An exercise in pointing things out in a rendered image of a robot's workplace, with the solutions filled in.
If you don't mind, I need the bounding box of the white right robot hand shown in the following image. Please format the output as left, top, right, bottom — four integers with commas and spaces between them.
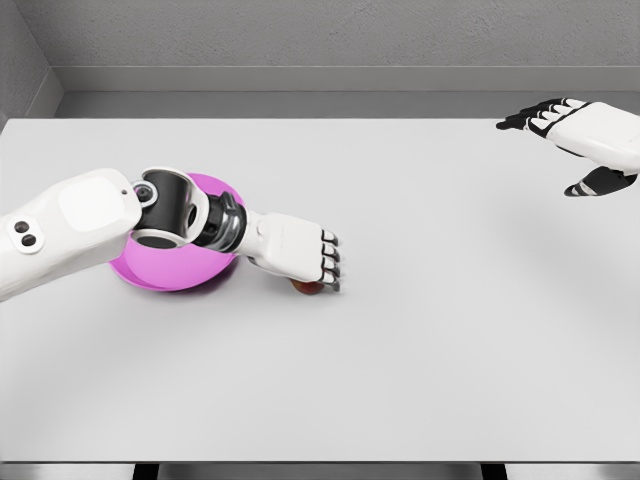
495, 96, 640, 198

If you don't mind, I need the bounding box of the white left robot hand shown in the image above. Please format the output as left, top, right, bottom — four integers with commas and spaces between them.
258, 211, 346, 295

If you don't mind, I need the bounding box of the pink round plate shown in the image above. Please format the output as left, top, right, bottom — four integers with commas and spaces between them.
109, 172, 247, 293

